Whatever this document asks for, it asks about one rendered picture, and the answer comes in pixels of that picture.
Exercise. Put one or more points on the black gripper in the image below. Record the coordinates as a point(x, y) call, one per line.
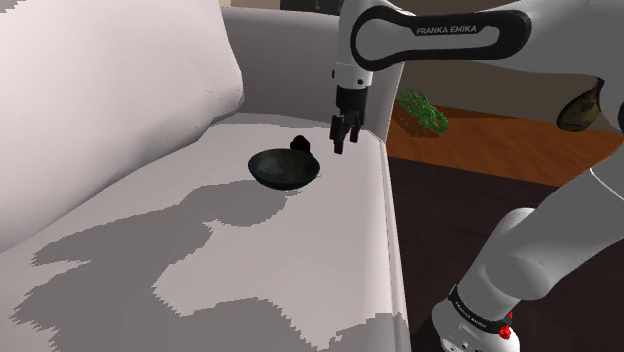
point(350, 99)

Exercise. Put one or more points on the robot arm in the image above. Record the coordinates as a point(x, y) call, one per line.
point(536, 253)

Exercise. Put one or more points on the small dark round object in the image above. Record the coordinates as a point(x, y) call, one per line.
point(300, 143)

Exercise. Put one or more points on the black bowl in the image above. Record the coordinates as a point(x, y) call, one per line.
point(284, 168)

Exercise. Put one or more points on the green plant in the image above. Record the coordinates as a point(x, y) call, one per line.
point(423, 111)

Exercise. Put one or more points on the white sofa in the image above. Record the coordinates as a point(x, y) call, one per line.
point(146, 146)

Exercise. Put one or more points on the brown pear-shaped vase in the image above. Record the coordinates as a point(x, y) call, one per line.
point(580, 110)

